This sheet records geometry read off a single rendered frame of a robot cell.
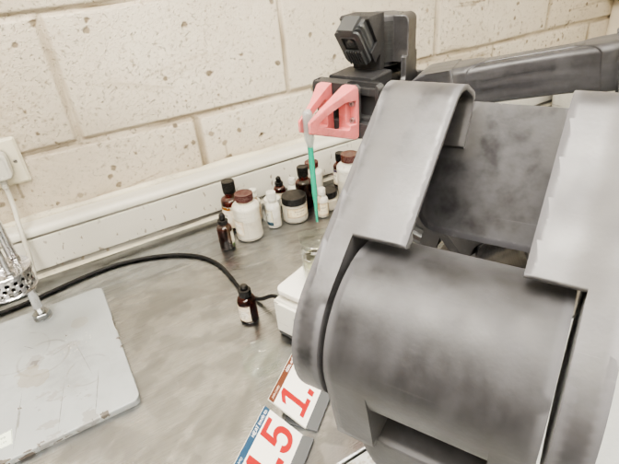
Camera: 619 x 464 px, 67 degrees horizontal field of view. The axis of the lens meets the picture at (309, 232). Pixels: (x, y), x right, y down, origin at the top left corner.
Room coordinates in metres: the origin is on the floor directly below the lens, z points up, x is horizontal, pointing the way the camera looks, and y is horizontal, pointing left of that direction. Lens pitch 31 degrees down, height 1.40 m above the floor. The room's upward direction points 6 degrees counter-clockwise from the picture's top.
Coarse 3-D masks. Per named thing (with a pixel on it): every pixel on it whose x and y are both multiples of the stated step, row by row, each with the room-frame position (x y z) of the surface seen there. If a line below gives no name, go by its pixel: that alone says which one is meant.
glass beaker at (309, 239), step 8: (304, 232) 0.57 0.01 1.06; (312, 232) 0.57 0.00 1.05; (320, 232) 0.57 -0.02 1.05; (304, 240) 0.56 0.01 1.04; (312, 240) 0.57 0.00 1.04; (320, 240) 0.57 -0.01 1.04; (304, 248) 0.53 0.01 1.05; (312, 248) 0.52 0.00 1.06; (304, 256) 0.53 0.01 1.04; (312, 256) 0.52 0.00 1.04; (304, 264) 0.53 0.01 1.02; (304, 272) 0.54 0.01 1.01
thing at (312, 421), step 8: (280, 376) 0.41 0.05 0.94; (320, 392) 0.41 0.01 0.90; (312, 400) 0.40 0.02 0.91; (320, 400) 0.40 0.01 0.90; (328, 400) 0.40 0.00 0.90; (280, 408) 0.37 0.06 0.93; (312, 408) 0.39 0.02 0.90; (320, 408) 0.39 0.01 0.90; (288, 416) 0.38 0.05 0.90; (312, 416) 0.38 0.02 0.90; (320, 416) 0.37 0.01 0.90; (296, 424) 0.37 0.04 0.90; (304, 424) 0.36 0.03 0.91; (312, 424) 0.36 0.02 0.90; (320, 424) 0.36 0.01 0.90
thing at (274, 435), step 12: (264, 420) 0.35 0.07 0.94; (276, 420) 0.36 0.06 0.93; (264, 432) 0.34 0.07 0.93; (276, 432) 0.34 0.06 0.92; (288, 432) 0.35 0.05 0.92; (252, 444) 0.32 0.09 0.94; (264, 444) 0.33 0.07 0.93; (276, 444) 0.33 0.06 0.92; (288, 444) 0.34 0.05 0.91; (252, 456) 0.31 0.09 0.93; (264, 456) 0.31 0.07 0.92; (276, 456) 0.32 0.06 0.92
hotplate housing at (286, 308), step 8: (280, 296) 0.53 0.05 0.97; (280, 304) 0.52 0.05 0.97; (288, 304) 0.52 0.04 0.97; (296, 304) 0.51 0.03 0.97; (280, 312) 0.52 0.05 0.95; (288, 312) 0.51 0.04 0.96; (280, 320) 0.52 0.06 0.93; (288, 320) 0.51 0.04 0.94; (280, 328) 0.52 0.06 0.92; (288, 328) 0.51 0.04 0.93; (288, 336) 0.52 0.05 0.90
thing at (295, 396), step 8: (288, 376) 0.42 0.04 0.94; (296, 376) 0.42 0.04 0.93; (288, 384) 0.40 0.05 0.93; (296, 384) 0.41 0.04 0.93; (304, 384) 0.41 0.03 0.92; (280, 392) 0.39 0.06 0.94; (288, 392) 0.39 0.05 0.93; (296, 392) 0.40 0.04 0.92; (304, 392) 0.40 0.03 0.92; (312, 392) 0.41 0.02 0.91; (280, 400) 0.38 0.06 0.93; (288, 400) 0.38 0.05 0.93; (296, 400) 0.39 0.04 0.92; (304, 400) 0.39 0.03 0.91; (288, 408) 0.38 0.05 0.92; (296, 408) 0.38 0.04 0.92; (304, 408) 0.38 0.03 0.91; (296, 416) 0.37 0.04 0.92; (304, 416) 0.37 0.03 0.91
